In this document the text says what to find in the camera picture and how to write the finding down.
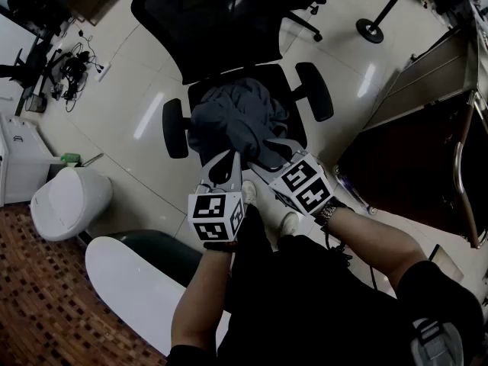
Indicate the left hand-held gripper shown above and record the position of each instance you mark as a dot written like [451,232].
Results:
[213,212]

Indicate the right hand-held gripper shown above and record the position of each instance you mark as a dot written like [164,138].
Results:
[305,189]

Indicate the grey cloth garment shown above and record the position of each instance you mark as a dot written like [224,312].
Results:
[236,120]

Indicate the brown laundry cart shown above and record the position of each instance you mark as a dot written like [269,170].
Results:
[404,166]

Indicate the person's right forearm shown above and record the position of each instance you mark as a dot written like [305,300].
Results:
[373,238]

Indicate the person's left forearm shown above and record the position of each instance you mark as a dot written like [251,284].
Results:
[198,299]

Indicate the person's left white shoe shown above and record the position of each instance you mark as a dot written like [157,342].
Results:
[249,193]

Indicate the person's white shoe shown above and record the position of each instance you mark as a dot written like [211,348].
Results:
[249,193]
[289,223]

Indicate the person's right white shoe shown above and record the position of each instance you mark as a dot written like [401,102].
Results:
[289,223]

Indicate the metal wristwatch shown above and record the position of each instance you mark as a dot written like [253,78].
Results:
[328,212]

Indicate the green small container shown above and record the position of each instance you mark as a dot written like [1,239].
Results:
[70,158]

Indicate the person's black clothed body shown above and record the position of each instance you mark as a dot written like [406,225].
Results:
[305,311]

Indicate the black mesh office chair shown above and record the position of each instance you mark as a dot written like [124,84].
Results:
[213,21]

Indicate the white toilet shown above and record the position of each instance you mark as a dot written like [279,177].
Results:
[68,204]

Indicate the white power strip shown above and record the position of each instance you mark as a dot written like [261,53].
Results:
[103,71]

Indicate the black stanchion pole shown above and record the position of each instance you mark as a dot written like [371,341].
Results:
[369,31]

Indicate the white low cabinet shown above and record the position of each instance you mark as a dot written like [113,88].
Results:
[23,158]

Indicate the grey chest pouch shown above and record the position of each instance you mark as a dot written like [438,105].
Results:
[434,343]

